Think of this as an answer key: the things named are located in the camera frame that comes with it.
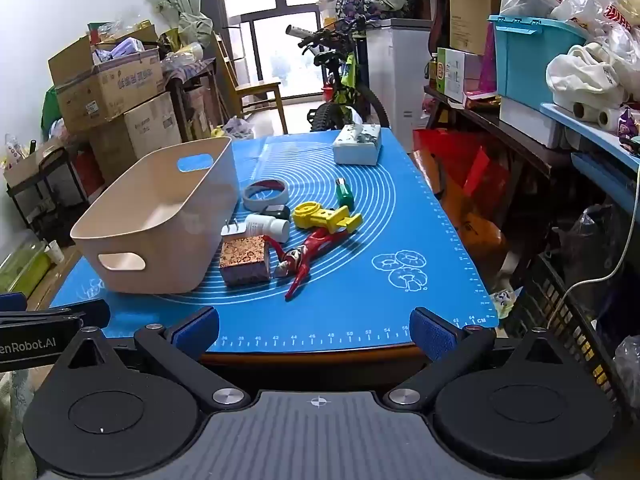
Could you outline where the floral purple cloth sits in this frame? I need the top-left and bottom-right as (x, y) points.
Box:
(335, 0), (372, 22)

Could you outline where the dark wooden desk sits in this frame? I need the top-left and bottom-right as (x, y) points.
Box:
(164, 57), (222, 142)

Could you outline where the green and white carton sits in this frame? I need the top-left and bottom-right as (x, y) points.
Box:
(436, 47), (482, 104)

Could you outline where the light blue shelf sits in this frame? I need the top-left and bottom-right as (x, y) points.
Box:
(539, 102), (640, 213)

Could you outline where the black plastic crate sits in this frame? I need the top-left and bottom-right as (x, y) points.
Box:
(514, 254), (640, 413)

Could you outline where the dark framed window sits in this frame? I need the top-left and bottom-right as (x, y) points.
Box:
(200, 0), (342, 102)

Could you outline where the white toilet paper roll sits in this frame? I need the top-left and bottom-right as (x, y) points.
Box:
(598, 107), (627, 129)
(571, 101), (601, 123)

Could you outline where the red plastic bag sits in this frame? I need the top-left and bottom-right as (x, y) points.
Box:
(412, 128), (512, 207)

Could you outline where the beige plastic basket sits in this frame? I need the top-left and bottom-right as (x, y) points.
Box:
(70, 136), (240, 295)

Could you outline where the white cable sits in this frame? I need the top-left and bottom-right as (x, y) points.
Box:
(546, 164), (640, 327)

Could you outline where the green and black bicycle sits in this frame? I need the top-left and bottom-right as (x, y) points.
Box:
(286, 15), (391, 134)

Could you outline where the white cloth bag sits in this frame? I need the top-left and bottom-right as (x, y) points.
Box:
(545, 42), (632, 109)

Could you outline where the black metal rack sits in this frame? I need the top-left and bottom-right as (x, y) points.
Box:
(6, 144), (90, 242)

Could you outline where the patterned brown box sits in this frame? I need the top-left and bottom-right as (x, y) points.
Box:
(219, 234), (274, 288)

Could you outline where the large printed cardboard box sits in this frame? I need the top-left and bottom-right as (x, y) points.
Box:
(48, 35), (166, 134)

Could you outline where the white flat box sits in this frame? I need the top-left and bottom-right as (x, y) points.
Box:
(499, 96), (567, 150)

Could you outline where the plain cardboard box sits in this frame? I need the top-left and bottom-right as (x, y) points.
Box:
(89, 92), (182, 186)

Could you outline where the teal storage bin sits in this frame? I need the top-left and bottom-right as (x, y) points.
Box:
(488, 14), (589, 114)

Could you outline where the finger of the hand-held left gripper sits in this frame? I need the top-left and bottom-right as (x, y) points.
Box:
(0, 292), (111, 331)

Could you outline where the white chest freezer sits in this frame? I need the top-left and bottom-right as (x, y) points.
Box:
(366, 18), (434, 154)

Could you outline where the small open cardboard box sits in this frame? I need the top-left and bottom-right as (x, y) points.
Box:
(3, 139), (67, 189)

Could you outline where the white tissue box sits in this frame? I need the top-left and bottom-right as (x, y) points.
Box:
(332, 123), (383, 166)

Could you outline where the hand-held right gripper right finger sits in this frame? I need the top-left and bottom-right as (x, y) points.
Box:
(384, 306), (596, 413)

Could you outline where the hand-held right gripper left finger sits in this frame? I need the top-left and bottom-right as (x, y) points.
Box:
(37, 306), (251, 411)

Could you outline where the grey tape roll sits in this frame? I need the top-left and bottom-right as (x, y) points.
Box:
(243, 178), (289, 211)

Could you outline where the orange plastic bag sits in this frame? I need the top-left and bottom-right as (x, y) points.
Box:
(444, 194), (507, 272)

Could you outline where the blue silicone baking mat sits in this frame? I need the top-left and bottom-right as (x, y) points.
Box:
(50, 127), (501, 354)

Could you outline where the red and silver action figure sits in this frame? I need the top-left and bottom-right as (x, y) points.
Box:
(272, 227), (347, 302)

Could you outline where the dark wooden side table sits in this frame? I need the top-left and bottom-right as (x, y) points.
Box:
(423, 85), (557, 177)

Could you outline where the wooden chair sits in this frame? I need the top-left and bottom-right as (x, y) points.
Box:
(212, 32), (290, 136)

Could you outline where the yellow plastic toy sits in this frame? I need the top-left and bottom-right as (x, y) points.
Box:
(292, 202), (363, 235)

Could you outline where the white pill bottle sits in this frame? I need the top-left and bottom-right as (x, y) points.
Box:
(245, 213), (290, 244)

